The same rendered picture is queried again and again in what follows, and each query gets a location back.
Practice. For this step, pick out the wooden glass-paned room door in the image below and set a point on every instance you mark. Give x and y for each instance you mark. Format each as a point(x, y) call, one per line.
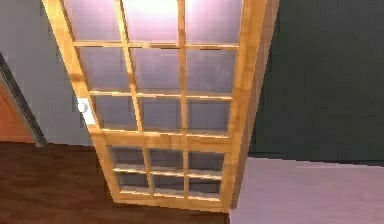
point(162, 140)

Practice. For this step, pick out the orange room door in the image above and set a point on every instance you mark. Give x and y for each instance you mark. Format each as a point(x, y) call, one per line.
point(8, 116)

